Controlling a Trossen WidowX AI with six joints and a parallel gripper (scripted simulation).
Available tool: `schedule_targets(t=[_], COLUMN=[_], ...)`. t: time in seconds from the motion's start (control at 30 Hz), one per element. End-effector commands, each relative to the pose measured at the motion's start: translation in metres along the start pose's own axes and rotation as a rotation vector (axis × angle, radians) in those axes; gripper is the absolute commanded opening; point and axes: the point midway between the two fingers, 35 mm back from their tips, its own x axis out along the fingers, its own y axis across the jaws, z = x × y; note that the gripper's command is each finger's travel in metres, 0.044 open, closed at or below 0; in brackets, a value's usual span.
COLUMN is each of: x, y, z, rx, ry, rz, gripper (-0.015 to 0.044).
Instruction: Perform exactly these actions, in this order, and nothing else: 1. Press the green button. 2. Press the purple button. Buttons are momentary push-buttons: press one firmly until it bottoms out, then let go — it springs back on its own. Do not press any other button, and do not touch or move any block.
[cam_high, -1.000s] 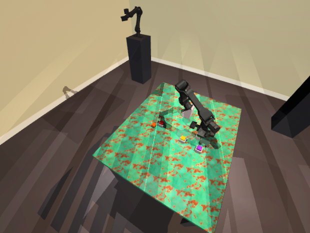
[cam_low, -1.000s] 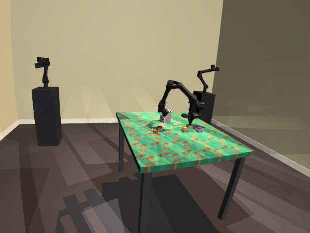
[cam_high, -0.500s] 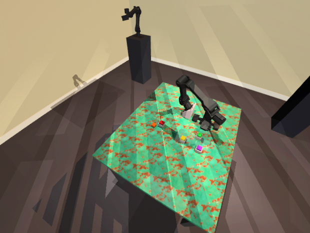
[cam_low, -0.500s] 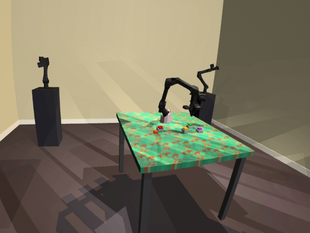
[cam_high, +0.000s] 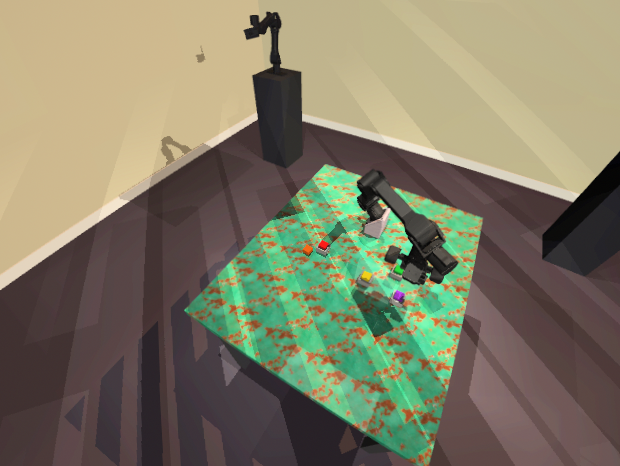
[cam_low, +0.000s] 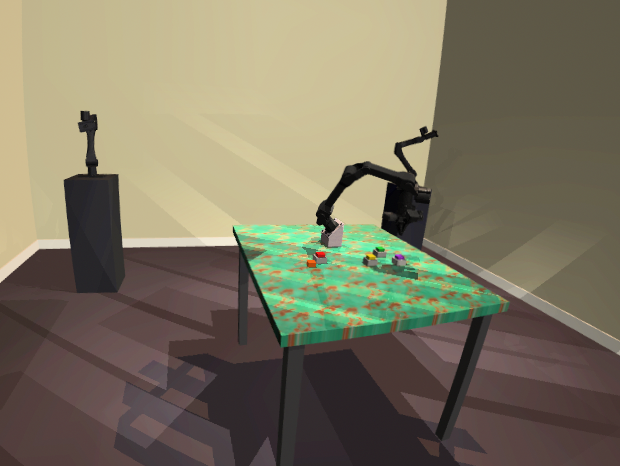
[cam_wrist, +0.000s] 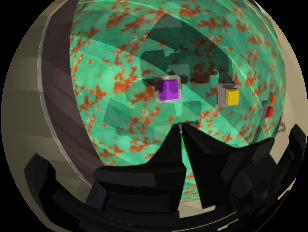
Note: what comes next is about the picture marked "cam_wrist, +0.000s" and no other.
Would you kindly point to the yellow button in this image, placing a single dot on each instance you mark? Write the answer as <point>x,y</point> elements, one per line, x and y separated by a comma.
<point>228,95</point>

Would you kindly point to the small orange block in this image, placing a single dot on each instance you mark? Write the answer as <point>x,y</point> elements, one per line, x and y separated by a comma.
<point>272,98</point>

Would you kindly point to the purple button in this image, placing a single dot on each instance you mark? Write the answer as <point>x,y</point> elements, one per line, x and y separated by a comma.
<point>167,88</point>

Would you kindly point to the red button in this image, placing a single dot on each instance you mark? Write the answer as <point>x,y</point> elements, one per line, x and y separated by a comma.
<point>266,110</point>

